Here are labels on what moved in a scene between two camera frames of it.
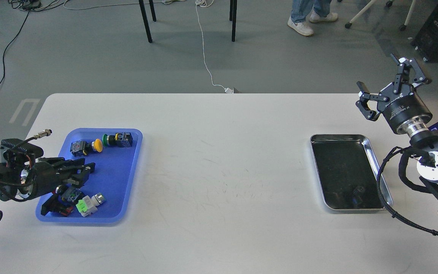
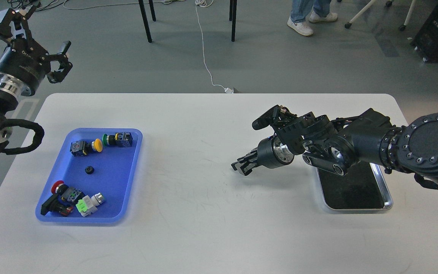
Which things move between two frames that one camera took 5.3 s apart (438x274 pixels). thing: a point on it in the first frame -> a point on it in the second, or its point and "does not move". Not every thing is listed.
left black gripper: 44,177 -> 23,59
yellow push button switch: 80,147 does not move
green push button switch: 122,139 does not move
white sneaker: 301,27 does not move
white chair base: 402,27 does not move
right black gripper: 398,101 -> 271,153
